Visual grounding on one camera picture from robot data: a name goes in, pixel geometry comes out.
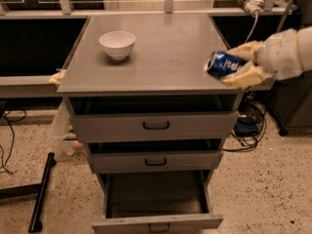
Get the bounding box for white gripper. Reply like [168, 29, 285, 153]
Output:
[221, 29, 303, 88]

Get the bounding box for blue pepsi can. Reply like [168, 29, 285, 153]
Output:
[205, 51, 246, 79]

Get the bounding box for top grey drawer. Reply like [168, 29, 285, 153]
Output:
[68, 97, 238, 143]

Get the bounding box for grey drawer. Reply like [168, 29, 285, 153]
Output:
[88, 139, 223, 174]
[68, 97, 238, 143]
[93, 171, 223, 234]

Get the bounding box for grey drawer cabinet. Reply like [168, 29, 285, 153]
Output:
[57, 14, 251, 234]

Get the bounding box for middle grey drawer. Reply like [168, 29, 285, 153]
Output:
[88, 139, 223, 174]

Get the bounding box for bottom grey drawer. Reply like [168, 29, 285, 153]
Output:
[93, 171, 223, 234]

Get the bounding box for dark grey side cabinet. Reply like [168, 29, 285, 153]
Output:
[269, 0, 312, 136]

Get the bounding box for white power strip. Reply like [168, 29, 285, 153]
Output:
[235, 0, 263, 17]

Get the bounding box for white ceramic bowl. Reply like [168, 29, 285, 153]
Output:
[98, 31, 136, 60]

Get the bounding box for yellow sponge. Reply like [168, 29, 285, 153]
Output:
[49, 70, 66, 85]

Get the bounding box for clear plastic bag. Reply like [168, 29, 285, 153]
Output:
[51, 102, 84, 156]

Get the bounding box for black table leg base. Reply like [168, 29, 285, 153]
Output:
[0, 152, 57, 233]

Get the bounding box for white power cable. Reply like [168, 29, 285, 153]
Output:
[244, 11, 259, 44]

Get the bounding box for black floor cables bundle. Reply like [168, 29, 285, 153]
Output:
[221, 100, 267, 153]

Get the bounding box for grey metal rail frame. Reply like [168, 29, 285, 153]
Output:
[0, 0, 300, 99]

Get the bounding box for black cable on left floor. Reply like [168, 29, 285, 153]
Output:
[0, 109, 27, 176]

